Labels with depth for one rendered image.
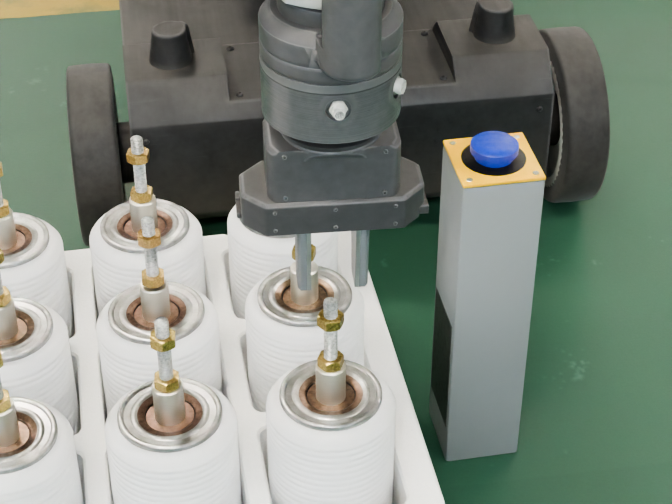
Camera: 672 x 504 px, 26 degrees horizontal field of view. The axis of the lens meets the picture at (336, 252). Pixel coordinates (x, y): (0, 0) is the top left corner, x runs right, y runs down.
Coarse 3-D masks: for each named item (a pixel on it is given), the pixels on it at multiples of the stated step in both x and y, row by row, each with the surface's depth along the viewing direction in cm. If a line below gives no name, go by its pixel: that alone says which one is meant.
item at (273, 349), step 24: (360, 312) 115; (264, 336) 114; (288, 336) 113; (312, 336) 113; (360, 336) 116; (264, 360) 116; (288, 360) 114; (312, 360) 114; (360, 360) 118; (264, 384) 117; (264, 408) 119
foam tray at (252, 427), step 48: (96, 336) 123; (240, 336) 123; (384, 336) 123; (96, 384) 118; (240, 384) 118; (96, 432) 114; (240, 432) 114; (96, 480) 110; (240, 480) 113; (432, 480) 110
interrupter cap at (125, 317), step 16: (128, 288) 116; (176, 288) 117; (112, 304) 115; (128, 304) 115; (176, 304) 115; (192, 304) 115; (112, 320) 113; (128, 320) 113; (144, 320) 114; (176, 320) 113; (192, 320) 113; (128, 336) 112; (144, 336) 112; (176, 336) 112
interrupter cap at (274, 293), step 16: (288, 272) 118; (320, 272) 118; (336, 272) 118; (272, 288) 116; (288, 288) 117; (320, 288) 117; (336, 288) 116; (272, 304) 115; (288, 304) 115; (320, 304) 115; (288, 320) 113; (304, 320) 113
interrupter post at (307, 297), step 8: (312, 264) 115; (312, 272) 114; (296, 280) 114; (312, 280) 114; (296, 288) 114; (312, 288) 114; (296, 296) 115; (304, 296) 115; (312, 296) 115; (304, 304) 115
